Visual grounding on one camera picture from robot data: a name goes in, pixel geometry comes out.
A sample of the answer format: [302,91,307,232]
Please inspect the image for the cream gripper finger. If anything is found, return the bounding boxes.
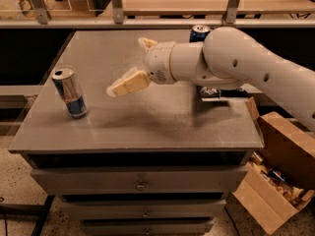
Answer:
[106,67,152,97]
[138,37,158,52]

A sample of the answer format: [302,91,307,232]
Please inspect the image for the metal railing shelf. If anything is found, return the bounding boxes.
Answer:
[0,0,315,29]

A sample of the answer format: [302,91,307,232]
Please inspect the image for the blue pepsi can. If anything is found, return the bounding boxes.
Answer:
[189,25,211,42]

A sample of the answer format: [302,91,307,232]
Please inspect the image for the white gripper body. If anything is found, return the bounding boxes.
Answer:
[144,41,176,85]

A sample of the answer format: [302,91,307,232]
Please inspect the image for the middle drawer knob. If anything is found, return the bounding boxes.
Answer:
[142,210,150,218]

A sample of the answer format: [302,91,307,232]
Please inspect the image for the blue crumpled chip bag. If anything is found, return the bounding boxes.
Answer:
[197,86,248,101]

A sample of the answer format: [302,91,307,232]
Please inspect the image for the red bull can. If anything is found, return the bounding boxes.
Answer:
[51,66,88,119]

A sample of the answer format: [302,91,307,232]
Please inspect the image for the open cardboard box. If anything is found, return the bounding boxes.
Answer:
[234,98,315,235]

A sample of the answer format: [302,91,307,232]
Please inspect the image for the grey drawer cabinet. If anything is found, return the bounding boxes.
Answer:
[10,30,262,236]

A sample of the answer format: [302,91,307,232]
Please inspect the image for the snack items in box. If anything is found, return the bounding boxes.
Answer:
[249,152,305,207]

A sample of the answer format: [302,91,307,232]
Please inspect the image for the drawer knob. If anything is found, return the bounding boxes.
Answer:
[142,210,150,218]
[136,181,146,191]

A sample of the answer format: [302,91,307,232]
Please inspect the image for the top drawer knob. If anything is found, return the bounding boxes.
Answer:
[136,181,146,191]

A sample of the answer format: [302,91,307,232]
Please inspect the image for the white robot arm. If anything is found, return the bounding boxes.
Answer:
[106,27,315,132]

